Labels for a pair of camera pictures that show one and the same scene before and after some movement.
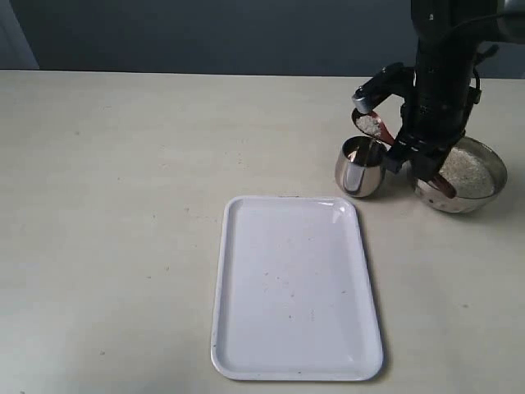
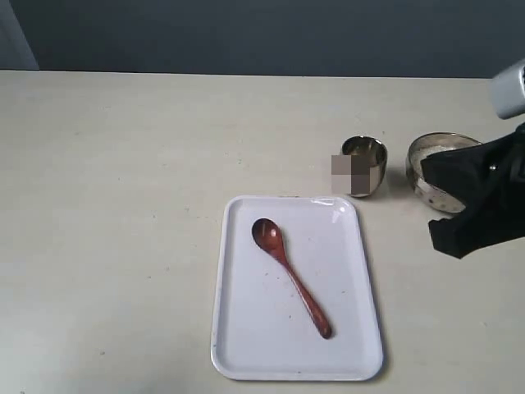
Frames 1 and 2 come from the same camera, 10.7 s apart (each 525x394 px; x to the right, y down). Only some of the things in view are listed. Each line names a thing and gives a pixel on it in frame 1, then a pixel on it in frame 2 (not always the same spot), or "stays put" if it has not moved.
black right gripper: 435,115 to 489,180
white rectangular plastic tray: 294,298 stays put
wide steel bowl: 431,195 stays put
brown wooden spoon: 372,124 to 270,237
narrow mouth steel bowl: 361,165 stays put
